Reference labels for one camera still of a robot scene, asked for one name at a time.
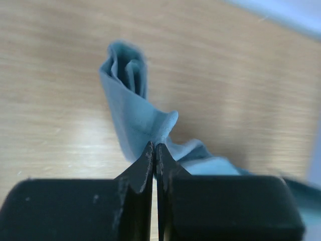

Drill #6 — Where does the blue-grey t shirt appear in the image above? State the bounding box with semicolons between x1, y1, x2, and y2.
97;39;321;226

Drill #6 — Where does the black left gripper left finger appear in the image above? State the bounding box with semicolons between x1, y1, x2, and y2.
1;143;153;240

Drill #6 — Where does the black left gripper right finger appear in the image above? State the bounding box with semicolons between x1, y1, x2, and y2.
155;144;305;240

